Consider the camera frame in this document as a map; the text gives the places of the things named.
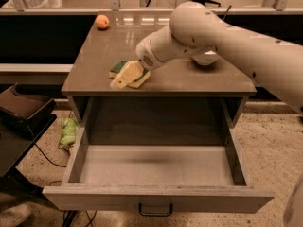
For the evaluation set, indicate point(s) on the open grey drawer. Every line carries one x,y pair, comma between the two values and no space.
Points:
192,178

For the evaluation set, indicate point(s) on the grey cabinet with tabletop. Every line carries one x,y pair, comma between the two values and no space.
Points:
179,104

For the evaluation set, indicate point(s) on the green and yellow sponge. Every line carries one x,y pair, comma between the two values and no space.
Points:
128,74

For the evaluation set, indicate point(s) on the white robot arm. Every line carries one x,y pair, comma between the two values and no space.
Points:
193,30

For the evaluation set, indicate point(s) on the white ceramic bowl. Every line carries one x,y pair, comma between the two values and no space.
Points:
206,58

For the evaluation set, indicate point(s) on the white shoe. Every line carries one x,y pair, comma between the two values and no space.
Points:
15,215

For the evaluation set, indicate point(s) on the dark chair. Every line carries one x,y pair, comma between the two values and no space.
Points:
24,119

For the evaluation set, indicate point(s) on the green crumpled bag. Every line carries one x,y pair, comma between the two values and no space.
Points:
69,131

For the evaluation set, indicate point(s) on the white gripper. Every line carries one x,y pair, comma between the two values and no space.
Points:
144,55

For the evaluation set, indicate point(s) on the orange fruit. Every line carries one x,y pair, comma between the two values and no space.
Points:
102,22

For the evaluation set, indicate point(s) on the black drawer handle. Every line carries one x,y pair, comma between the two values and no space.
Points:
155,210

